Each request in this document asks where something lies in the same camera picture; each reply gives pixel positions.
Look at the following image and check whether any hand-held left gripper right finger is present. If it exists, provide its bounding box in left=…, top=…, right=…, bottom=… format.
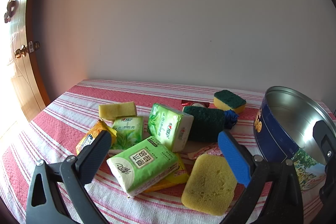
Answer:
left=217, top=130, right=304, bottom=224

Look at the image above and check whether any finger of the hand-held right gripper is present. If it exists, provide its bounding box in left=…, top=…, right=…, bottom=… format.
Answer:
left=312, top=120, right=336, bottom=203

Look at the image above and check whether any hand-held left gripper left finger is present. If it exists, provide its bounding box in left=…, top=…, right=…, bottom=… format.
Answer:
left=25, top=130, right=112, bottom=224

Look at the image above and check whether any yellow snack packet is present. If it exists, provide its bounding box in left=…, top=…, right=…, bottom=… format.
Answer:
left=76, top=119, right=118, bottom=156

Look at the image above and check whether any pink snack wrapper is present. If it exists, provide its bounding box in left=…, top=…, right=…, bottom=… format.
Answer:
left=188, top=143, right=223, bottom=160

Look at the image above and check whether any large rounded yellow sponge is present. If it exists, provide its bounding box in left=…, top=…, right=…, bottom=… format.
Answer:
left=181, top=153, right=237, bottom=216

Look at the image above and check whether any blue cloth ball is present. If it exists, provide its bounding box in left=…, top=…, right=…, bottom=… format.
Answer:
left=223, top=109, right=239, bottom=131

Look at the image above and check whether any green tissue pack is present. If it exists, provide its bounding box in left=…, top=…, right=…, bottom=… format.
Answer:
left=106, top=135, right=179, bottom=198
left=147, top=103, right=195, bottom=152
left=110, top=116, right=145, bottom=155

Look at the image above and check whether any green yellow scouring sponge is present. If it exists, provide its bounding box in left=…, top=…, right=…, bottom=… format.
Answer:
left=213, top=90, right=247, bottom=111
left=183, top=105, right=226, bottom=142

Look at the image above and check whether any blue round cookie tin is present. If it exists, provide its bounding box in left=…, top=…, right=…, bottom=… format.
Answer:
left=253, top=86, right=336, bottom=192

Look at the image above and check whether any rectangular yellow sponge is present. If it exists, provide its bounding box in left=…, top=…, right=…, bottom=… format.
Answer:
left=98, top=101, right=138, bottom=121

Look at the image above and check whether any red candy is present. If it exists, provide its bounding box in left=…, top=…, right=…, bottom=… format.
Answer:
left=181, top=99, right=210, bottom=111

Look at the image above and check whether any red white striped tablecloth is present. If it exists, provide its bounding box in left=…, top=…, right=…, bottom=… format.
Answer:
left=0, top=79, right=336, bottom=224

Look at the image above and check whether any wooden door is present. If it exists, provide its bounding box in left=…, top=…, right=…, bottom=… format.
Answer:
left=0, top=0, right=57, bottom=135

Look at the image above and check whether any brass door knob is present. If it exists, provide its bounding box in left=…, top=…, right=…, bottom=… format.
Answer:
left=14, top=47, right=29, bottom=59

